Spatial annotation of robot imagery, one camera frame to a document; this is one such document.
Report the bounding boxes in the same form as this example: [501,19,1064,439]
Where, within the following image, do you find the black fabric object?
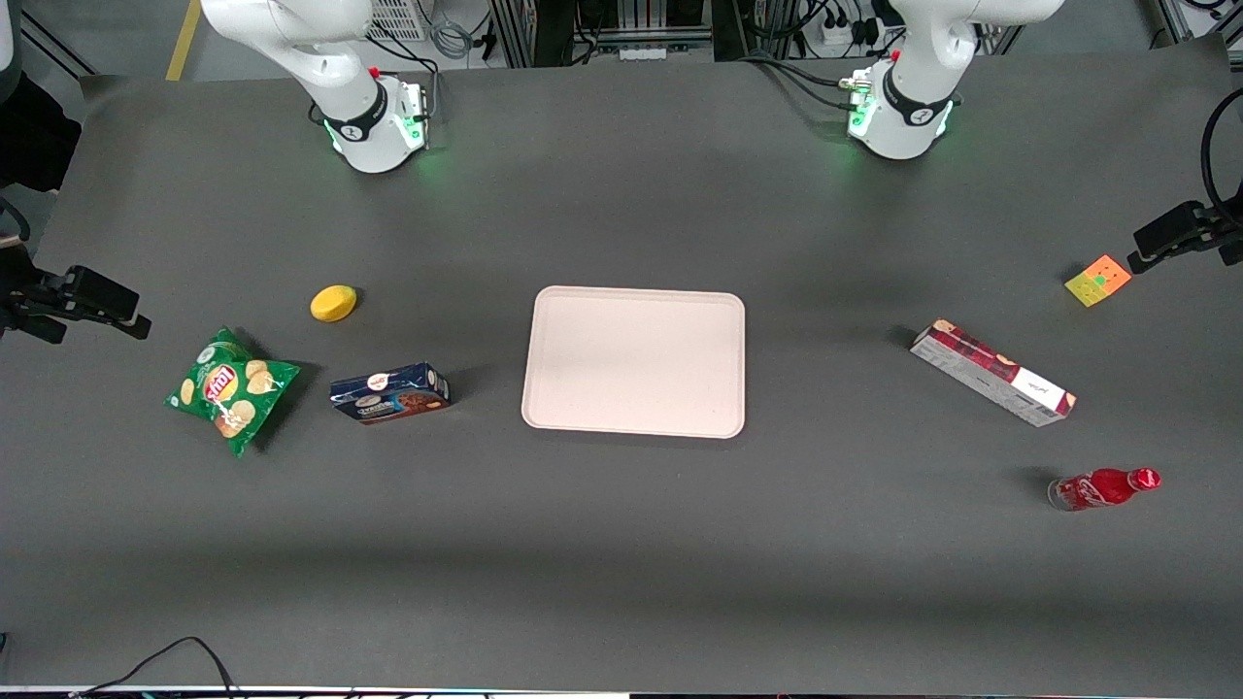
[0,72,84,192]

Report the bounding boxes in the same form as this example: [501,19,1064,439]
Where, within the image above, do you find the beige rectangular tray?
[521,284,748,441]

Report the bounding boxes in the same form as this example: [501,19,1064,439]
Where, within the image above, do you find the red cookie box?
[909,318,1078,429]

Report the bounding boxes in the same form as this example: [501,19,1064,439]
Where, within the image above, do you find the blue cookie box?
[328,361,454,427]

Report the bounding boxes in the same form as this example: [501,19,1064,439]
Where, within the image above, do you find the yellow lemon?
[309,283,359,324]

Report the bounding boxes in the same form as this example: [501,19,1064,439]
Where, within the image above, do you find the red cola bottle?
[1046,466,1163,514]

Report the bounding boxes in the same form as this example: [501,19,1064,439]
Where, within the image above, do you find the green Lay's chips bag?
[164,326,303,458]

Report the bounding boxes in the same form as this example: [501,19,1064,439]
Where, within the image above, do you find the white vent grille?
[366,0,429,43]

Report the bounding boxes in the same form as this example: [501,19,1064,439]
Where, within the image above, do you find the thick black looped cable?
[1199,87,1243,211]

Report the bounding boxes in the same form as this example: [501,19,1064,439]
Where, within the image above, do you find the black arm base cable bundle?
[740,50,875,113]

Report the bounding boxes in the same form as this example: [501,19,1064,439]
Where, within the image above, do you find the white power strip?
[819,15,883,51]

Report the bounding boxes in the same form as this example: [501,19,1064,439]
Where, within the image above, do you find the colourful puzzle cube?
[1063,253,1134,310]

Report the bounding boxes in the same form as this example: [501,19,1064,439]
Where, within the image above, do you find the thin black cable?
[68,635,240,699]

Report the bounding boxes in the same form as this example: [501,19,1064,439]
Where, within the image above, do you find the black side camera mount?
[1128,198,1243,276]
[0,263,153,347]

